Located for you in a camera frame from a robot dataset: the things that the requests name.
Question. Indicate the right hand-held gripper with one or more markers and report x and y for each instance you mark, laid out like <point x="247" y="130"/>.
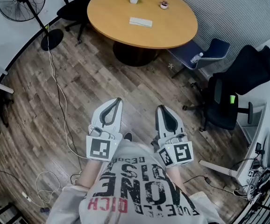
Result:
<point x="181" y="151"/>

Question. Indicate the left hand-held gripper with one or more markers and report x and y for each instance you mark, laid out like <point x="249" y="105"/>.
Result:
<point x="97" y="148"/>

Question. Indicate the white glasses case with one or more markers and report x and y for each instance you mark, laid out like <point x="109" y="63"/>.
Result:
<point x="140" y="22"/>

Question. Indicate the person's left forearm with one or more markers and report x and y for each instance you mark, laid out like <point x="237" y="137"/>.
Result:
<point x="90" y="174"/>

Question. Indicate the person's right forearm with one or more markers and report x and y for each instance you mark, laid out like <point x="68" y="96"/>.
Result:
<point x="175" y="178"/>

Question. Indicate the green cup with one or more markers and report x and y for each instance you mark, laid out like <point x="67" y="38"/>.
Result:
<point x="232" y="99"/>

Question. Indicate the clear water bottle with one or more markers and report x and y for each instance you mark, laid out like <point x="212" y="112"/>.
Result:
<point x="196" y="58"/>

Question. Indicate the grey printed shirt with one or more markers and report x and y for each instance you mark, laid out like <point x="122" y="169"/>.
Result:
<point x="137" y="195"/>

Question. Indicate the blue chair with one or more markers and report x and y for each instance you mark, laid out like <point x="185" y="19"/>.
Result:
<point x="216" y="49"/>

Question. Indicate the black office chair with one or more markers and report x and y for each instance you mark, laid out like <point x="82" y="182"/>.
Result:
<point x="249" y="71"/>
<point x="72" y="10"/>

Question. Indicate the grey spare gripper device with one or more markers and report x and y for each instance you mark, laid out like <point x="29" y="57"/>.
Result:
<point x="256" y="183"/>

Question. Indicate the white power strip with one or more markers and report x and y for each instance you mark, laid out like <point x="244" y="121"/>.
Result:
<point x="26" y="196"/>

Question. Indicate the small pink potted plant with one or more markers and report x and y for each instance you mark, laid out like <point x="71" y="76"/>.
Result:
<point x="164" y="4"/>

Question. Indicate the black standing fan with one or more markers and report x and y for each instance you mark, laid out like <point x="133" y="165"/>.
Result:
<point x="20" y="1"/>

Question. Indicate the black table pedestal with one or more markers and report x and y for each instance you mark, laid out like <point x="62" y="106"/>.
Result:
<point x="135" y="55"/>

